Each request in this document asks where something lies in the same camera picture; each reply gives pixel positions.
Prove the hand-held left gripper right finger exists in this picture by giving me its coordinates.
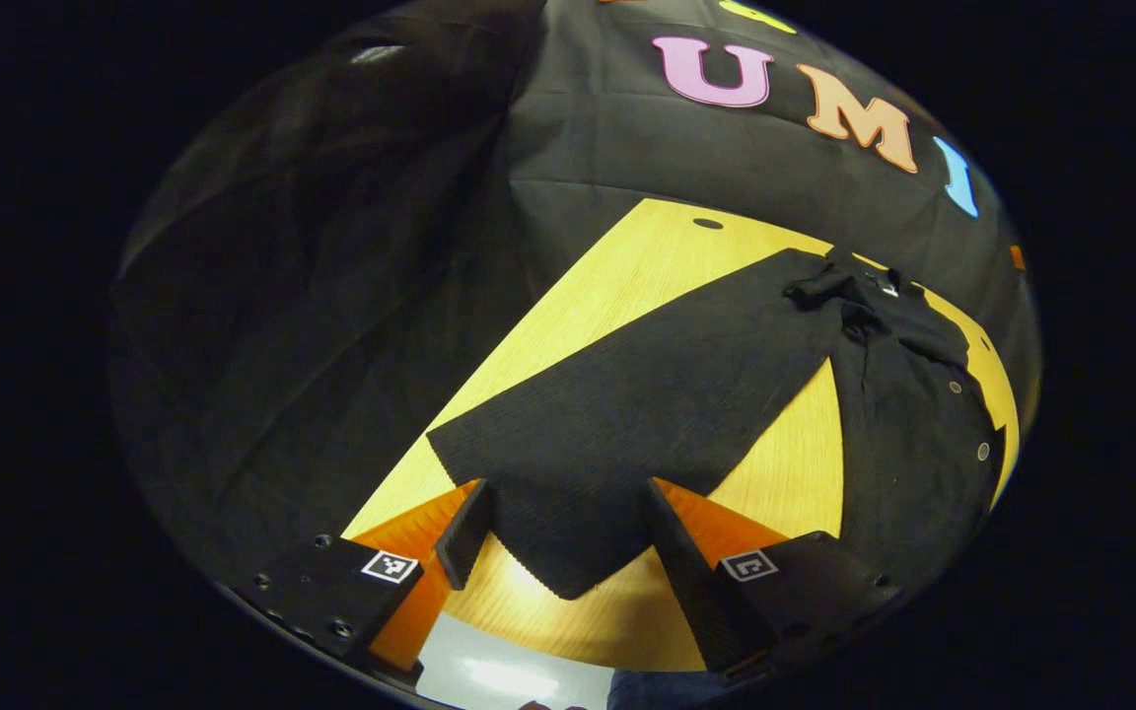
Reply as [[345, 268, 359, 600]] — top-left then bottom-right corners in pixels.
[[647, 476, 904, 681]]

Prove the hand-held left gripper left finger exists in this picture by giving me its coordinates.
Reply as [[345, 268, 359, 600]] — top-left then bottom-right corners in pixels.
[[231, 478, 492, 691]]

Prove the black buttoned jacket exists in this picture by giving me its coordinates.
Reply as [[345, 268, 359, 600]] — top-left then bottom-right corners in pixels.
[[427, 247, 1008, 601]]

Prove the person's blue clothing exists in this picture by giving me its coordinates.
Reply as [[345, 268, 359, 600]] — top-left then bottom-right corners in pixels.
[[607, 671, 727, 710]]

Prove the black backdrop cloth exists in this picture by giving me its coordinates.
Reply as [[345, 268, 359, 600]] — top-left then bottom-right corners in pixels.
[[109, 0, 1042, 593]]

